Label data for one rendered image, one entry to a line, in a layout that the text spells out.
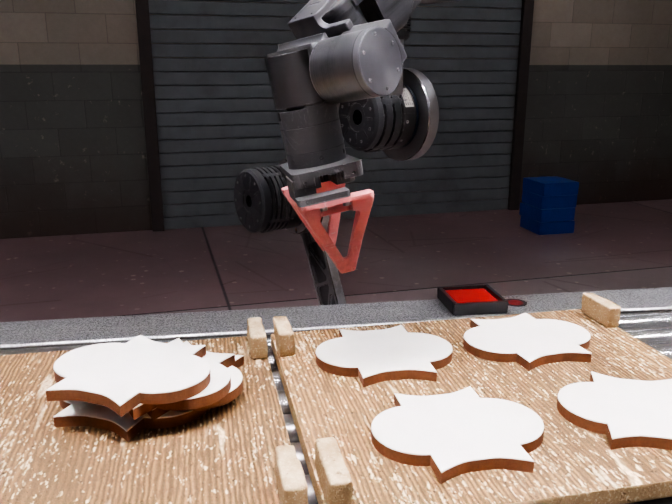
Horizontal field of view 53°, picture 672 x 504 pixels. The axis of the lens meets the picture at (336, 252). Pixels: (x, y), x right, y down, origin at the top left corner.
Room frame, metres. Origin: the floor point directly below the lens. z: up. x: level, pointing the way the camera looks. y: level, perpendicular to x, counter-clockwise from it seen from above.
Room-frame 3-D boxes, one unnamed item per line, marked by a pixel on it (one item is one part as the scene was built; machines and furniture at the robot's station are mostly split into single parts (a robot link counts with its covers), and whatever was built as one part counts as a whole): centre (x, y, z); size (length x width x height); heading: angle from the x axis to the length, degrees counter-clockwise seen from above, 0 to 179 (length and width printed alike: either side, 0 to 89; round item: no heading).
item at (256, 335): (0.68, 0.09, 0.95); 0.06 x 0.02 x 0.03; 12
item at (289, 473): (0.42, 0.03, 0.95); 0.06 x 0.02 x 0.03; 12
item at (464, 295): (0.88, -0.19, 0.92); 0.06 x 0.06 x 0.01; 9
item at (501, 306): (0.88, -0.19, 0.92); 0.08 x 0.08 x 0.02; 9
